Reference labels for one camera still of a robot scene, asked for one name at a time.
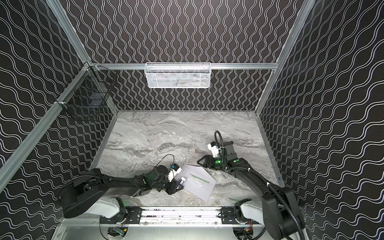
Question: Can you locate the lavender envelope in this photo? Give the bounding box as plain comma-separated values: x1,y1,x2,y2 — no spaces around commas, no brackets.
175,165,216,202

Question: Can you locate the blue white glue stick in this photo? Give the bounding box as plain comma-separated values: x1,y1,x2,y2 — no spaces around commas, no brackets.
179,177,186,185

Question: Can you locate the white letter with green border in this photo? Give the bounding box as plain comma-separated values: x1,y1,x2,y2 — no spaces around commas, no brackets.
191,174,210,184

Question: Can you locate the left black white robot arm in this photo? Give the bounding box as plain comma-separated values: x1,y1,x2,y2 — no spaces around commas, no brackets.
58,165,185,219

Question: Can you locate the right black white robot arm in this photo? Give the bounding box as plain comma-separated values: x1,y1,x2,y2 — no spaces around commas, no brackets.
197,141,305,240

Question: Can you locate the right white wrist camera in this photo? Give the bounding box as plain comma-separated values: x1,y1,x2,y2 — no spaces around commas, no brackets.
208,142,222,158

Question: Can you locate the aluminium front rail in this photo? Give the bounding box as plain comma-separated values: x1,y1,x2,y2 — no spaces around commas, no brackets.
61,205,301,228

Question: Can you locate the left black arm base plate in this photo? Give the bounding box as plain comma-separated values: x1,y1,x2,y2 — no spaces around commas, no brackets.
100,207,143,225

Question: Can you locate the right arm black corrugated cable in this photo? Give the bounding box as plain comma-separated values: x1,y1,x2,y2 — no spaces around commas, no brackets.
213,130,306,240

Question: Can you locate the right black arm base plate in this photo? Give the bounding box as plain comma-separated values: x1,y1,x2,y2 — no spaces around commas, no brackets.
217,207,261,225

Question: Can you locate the white wire mesh basket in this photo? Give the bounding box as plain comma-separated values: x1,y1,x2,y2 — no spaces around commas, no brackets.
144,62,212,89

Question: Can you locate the black wire basket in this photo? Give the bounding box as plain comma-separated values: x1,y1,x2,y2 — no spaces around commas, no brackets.
59,66,117,122

